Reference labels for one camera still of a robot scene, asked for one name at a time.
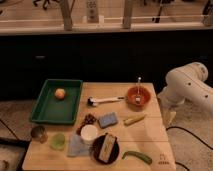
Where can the green plastic cup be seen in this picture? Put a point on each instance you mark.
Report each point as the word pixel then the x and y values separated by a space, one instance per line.
pixel 57 142

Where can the metal spoon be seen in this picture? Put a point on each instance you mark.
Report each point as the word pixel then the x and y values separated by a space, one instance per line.
pixel 138 97

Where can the white dish brush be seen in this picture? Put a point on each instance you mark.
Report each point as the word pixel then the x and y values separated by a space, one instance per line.
pixel 96 101

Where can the orange peach fruit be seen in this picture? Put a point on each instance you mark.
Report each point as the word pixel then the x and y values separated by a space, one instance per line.
pixel 60 93

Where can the black round plate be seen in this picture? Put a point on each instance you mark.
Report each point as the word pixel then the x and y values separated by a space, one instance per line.
pixel 96 146

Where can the metal cup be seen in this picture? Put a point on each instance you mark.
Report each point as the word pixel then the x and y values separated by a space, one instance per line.
pixel 38 133

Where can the wooden block brush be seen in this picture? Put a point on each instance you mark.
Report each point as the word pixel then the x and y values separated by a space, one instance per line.
pixel 107 154

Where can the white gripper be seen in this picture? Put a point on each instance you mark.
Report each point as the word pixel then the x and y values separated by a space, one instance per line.
pixel 168 114

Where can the white cup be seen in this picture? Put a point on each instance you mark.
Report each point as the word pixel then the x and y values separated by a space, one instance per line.
pixel 89 133

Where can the orange bowl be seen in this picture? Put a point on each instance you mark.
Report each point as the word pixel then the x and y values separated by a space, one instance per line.
pixel 144 93

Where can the blue cloth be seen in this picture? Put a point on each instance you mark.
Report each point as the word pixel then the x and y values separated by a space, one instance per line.
pixel 76 147

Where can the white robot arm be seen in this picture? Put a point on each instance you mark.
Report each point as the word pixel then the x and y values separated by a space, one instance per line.
pixel 185 82

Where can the green plastic tray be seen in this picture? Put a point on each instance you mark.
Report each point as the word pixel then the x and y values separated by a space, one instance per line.
pixel 50 110

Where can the blue sponge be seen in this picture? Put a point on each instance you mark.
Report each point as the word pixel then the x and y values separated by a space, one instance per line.
pixel 107 120

